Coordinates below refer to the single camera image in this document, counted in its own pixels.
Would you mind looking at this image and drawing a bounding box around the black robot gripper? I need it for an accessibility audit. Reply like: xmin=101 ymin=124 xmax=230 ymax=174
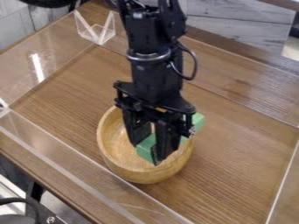
xmin=113 ymin=53 xmax=196 ymax=165

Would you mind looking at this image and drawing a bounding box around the brown wooden bowl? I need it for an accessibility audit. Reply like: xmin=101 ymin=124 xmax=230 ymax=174
xmin=97 ymin=106 xmax=193 ymax=184

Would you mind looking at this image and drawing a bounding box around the clear acrylic corner bracket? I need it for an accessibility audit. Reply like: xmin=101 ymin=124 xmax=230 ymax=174
xmin=73 ymin=10 xmax=116 ymax=46

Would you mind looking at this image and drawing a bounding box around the black cable loop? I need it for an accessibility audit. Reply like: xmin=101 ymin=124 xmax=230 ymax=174
xmin=168 ymin=42 xmax=199 ymax=81

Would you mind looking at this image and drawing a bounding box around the green rectangular block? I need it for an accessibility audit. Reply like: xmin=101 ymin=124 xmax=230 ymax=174
xmin=135 ymin=113 xmax=205 ymax=165

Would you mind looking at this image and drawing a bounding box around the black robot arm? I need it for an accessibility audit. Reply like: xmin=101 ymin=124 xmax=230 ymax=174
xmin=113 ymin=0 xmax=196 ymax=165

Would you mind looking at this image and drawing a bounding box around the black table leg bracket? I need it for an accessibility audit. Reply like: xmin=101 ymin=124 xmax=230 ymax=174
xmin=25 ymin=181 xmax=68 ymax=224

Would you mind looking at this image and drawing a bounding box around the clear acrylic front wall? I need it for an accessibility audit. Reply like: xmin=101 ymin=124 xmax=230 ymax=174
xmin=0 ymin=108 xmax=193 ymax=224

